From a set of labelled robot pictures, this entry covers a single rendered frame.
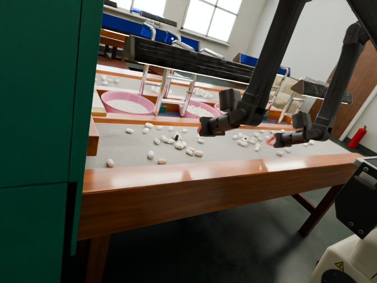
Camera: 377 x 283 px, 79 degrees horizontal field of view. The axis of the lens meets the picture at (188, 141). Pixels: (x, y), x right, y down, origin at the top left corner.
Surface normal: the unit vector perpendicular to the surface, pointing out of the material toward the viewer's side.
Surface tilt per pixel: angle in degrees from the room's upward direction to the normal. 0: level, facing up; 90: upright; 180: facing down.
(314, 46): 90
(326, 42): 90
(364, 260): 90
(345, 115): 90
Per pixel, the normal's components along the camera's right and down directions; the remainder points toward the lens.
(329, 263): -0.84, 0.00
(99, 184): 0.29, -0.84
